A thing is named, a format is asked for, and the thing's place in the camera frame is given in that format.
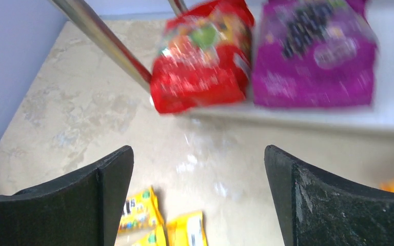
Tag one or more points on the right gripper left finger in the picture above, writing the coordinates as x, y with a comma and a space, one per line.
82, 207

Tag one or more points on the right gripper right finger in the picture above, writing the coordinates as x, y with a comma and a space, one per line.
316, 207

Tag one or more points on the yellow M&M bag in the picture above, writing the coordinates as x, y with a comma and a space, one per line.
141, 211
154, 238

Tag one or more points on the purple candy bag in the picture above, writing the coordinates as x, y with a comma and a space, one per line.
314, 54

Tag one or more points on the red candy bag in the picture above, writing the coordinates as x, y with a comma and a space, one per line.
204, 58

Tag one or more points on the yellow candy bag back-side middle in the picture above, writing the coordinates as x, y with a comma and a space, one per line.
187, 230

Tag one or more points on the white two-tier shelf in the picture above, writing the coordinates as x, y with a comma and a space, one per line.
380, 118

